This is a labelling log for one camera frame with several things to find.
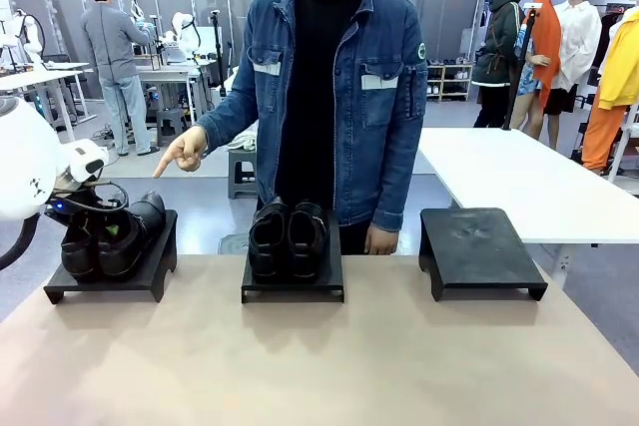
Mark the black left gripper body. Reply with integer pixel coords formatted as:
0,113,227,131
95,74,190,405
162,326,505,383
44,195,133,228

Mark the person's left forearm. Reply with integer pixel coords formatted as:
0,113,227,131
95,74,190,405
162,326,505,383
370,116,429,233

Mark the person's right forearm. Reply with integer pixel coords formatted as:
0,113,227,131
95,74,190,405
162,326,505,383
194,80,262,156

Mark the black shoe stand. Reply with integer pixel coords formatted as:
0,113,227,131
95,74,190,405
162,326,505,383
417,207,549,303
241,209,346,305
42,209,180,306

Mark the person in denim jacket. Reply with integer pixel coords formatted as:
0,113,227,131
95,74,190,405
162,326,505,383
194,0,430,256

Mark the person's right hand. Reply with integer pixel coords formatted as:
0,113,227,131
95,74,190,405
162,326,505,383
151,124,209,180

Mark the person's left hand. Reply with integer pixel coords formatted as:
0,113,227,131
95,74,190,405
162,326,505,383
363,224,399,256

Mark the grey plastic stool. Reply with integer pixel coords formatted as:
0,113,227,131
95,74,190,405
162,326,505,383
155,107,192,148
227,147,259,201

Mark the white desk with metal legs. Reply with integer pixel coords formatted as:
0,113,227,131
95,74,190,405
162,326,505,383
0,61,99,146

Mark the white workbench with equipment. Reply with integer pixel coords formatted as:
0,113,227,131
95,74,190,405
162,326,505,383
133,54,219,141

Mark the man in grey clothes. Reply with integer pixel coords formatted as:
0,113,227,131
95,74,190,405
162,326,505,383
79,0,161,158

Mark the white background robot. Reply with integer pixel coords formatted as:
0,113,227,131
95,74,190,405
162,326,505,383
0,8,47,69

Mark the wooden shoe rack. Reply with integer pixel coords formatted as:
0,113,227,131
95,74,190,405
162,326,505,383
424,60,473,104

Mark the large white table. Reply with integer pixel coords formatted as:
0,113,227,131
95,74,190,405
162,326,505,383
413,126,639,246

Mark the mannequin in dark hoodie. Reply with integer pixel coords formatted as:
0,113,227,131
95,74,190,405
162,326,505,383
470,0,526,130

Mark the black tripod with orange clamp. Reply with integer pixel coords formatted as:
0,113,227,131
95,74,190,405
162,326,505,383
500,2,545,133

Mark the mannequin with orange vest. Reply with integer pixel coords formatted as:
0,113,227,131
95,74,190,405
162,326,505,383
508,0,565,142

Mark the figure in white shirt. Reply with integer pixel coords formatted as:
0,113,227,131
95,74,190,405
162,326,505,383
542,0,604,152

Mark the mannequin in yellow hoodie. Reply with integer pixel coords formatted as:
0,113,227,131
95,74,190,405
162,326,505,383
580,5,639,174

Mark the thin grey gripper cable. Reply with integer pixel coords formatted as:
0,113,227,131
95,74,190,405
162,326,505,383
51,180,132,212

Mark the thick black cable hose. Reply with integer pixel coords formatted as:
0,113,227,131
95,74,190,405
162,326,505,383
0,213,42,272

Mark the white coiled hose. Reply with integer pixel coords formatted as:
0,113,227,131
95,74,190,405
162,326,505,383
228,130,260,153

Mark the black camera tripod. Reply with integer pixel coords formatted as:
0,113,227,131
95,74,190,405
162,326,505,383
209,9,229,98

